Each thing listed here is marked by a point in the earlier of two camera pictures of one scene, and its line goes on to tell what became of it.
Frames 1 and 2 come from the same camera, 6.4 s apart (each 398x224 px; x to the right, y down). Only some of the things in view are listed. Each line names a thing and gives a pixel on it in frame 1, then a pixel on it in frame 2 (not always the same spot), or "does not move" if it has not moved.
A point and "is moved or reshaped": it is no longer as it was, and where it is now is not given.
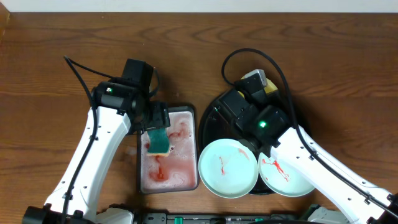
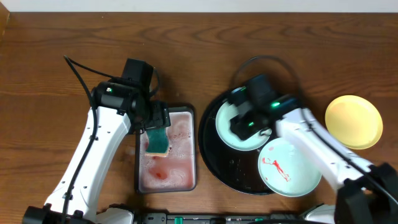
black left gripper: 158,119 does not move
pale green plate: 228,168 is moved or reshaped
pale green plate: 281,179 does not move
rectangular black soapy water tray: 178,172 does not move
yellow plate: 268,88 is moved or reshaped
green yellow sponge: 158,142 does not move
